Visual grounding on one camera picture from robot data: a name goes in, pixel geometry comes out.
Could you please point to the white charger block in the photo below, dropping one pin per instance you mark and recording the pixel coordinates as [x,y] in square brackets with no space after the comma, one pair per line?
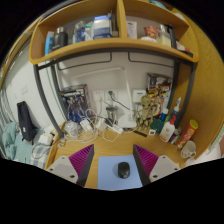
[101,124]
[86,125]

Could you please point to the clear glass jar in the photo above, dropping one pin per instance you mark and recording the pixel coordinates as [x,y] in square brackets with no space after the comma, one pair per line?
[71,128]

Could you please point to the colourful printed toy box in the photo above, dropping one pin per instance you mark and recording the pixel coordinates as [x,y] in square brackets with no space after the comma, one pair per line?
[160,83]

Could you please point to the white power strip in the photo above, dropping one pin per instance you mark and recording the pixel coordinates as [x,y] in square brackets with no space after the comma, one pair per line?
[115,128]

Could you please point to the white desk lamp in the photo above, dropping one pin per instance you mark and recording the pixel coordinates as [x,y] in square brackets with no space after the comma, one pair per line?
[128,120]

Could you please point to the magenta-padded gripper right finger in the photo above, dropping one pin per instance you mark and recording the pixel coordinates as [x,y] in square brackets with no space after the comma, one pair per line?
[163,166]

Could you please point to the black computer mouse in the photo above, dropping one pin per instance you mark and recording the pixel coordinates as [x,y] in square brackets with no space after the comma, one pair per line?
[124,170]

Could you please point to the blue model kit box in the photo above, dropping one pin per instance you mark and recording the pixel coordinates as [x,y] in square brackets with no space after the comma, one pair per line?
[76,101]

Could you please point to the brown tree figure toy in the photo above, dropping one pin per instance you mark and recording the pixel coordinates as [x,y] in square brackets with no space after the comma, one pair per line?
[145,113]

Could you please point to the dark green round container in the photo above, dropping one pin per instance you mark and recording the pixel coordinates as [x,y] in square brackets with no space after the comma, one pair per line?
[156,126]

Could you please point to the red yellow-lidded chip can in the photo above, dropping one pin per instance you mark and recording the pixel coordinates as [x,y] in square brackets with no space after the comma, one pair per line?
[186,133]

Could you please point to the wooden shelf unit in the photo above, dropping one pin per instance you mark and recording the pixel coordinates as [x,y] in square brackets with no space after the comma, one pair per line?
[113,45]

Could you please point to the clear blue nozzle bottle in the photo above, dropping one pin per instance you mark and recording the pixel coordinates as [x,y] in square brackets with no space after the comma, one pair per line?
[176,111]

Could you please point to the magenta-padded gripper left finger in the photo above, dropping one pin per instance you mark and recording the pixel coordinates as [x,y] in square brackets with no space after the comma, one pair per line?
[63,166]

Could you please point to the small blue box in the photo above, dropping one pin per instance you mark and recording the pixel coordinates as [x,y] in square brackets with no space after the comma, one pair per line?
[173,138]

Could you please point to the teal cloth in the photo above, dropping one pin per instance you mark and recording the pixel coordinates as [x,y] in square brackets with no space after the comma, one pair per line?
[13,143]

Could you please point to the white mug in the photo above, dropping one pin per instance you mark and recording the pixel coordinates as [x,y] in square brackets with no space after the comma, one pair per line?
[188,149]

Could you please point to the white red-pump lotion bottle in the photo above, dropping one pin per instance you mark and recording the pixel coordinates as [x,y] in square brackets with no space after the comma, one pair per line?
[166,131]

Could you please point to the black hanging bag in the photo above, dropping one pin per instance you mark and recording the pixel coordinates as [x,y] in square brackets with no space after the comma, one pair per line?
[26,120]

